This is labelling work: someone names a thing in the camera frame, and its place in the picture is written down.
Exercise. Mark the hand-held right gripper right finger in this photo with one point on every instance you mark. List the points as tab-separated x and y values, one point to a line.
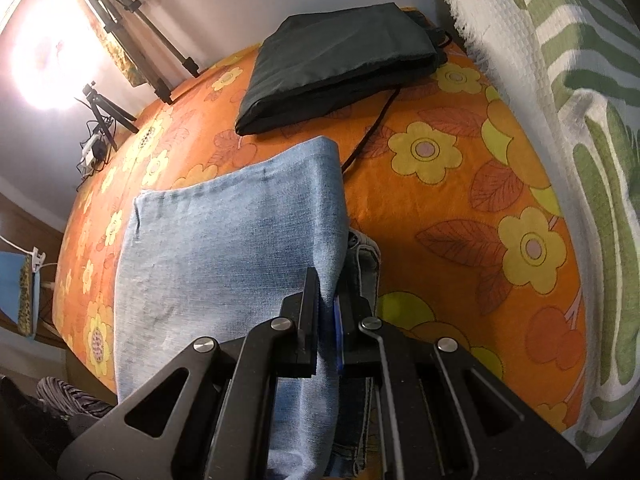
341	332

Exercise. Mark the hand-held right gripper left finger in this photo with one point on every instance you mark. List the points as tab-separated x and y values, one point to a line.
307	330

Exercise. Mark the light blue denim pants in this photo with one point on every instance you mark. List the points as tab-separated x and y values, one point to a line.
225	240

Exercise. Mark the orange floral bedsheet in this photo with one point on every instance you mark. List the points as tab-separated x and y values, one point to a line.
440	210

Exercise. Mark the person's black white striped clothing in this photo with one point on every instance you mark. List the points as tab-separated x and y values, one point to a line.
70	397

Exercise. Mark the black power adapter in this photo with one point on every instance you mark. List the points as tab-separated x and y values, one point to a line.
99	150

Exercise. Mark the dark folded fabric bag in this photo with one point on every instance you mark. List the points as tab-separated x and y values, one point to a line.
340	55

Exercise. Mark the white clamp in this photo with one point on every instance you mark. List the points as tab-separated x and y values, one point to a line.
37	259

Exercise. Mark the white power strip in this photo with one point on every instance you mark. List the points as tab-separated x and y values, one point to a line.
90	152

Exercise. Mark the green patterned cloth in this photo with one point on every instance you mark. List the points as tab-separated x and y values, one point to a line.
27	300

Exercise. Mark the blue board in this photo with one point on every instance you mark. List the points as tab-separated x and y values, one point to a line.
10	285

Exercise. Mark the small black tripod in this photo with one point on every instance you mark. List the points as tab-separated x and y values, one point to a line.
100	107

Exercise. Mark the yellow floral cloth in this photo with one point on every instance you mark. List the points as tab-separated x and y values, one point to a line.
117	55

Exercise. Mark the tall black tripod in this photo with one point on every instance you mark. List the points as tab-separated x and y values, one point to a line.
150	25

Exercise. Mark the green striped white blanket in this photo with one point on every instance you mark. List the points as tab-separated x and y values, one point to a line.
575	60

